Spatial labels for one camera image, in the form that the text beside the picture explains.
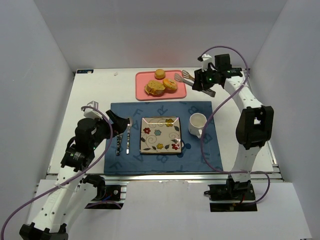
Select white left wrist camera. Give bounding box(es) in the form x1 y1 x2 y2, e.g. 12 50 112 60
81 100 102 119

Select seeded bread sandwich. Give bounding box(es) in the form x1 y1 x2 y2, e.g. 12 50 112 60
144 80 166 96

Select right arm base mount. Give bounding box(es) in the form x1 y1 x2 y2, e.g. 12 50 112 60
203 184 258 213

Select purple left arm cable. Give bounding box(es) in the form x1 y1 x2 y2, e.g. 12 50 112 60
1 105 123 237

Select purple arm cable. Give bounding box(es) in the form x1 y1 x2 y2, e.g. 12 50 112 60
199 45 271 211
1 105 123 237

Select white ceramic mug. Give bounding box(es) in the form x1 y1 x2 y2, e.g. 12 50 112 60
188 113 207 139

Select silver fork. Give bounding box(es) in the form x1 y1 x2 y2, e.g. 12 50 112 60
115 133 123 156

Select pink plastic tray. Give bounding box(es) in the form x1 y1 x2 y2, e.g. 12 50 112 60
135 70 187 101

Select silver spoon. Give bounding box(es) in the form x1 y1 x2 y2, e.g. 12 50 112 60
126 116 133 155

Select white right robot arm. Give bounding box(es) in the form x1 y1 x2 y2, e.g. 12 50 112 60
192 54 274 198

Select silver table knife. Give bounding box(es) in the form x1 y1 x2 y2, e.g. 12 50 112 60
116 132 125 155

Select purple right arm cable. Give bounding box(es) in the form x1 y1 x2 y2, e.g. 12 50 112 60
199 45 271 211

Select blue letter-print placemat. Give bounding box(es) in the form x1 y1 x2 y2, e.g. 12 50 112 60
104 101 223 176

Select metal kitchen tongs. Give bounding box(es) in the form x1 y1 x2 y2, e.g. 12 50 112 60
174 70 216 98

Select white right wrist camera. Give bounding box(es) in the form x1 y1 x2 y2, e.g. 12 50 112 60
197 53 213 72

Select small round bun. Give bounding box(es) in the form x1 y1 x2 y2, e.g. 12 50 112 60
154 69 166 80

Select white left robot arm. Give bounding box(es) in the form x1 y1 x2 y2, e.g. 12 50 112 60
19 106 130 240

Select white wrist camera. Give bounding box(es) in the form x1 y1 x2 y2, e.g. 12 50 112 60
197 53 213 72
81 100 102 119

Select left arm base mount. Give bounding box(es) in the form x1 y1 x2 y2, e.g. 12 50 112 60
85 184 127 210

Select square floral ceramic plate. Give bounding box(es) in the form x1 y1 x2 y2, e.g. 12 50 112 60
139 116 182 155

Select orange glazed bagel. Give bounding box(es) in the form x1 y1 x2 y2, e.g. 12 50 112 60
162 78 178 93

